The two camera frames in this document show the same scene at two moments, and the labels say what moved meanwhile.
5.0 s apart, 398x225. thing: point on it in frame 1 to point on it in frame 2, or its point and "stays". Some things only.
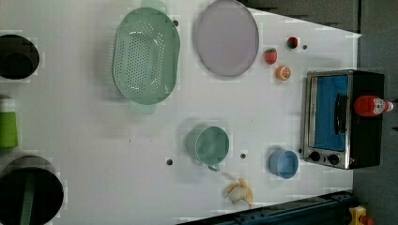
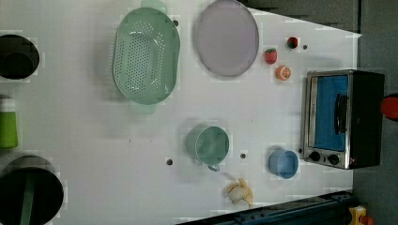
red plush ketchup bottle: x=370 y=106 to x=390 y=107
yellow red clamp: x=358 y=216 stays
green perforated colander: x=146 y=55 stays
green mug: x=207 y=145 stays
